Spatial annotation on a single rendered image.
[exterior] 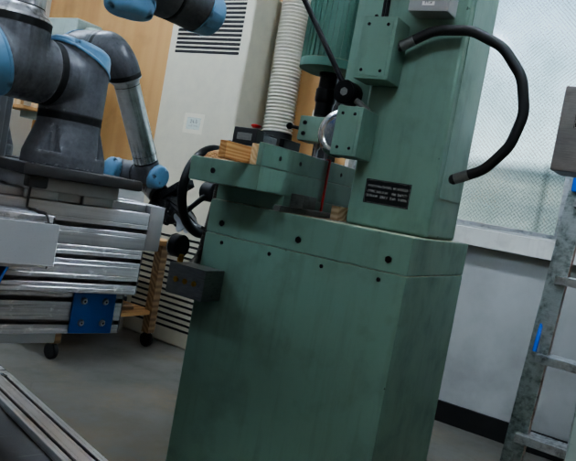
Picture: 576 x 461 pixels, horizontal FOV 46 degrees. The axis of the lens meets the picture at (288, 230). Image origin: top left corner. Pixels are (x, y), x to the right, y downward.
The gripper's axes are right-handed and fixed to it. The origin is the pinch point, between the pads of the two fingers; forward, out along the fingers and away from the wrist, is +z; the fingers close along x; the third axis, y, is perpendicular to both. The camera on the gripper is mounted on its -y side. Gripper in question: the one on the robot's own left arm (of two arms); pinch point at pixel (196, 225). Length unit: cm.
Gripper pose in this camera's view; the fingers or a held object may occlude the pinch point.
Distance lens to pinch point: 216.7
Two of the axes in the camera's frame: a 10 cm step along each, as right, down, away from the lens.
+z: 6.3, 6.2, -4.7
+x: -5.2, -1.1, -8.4
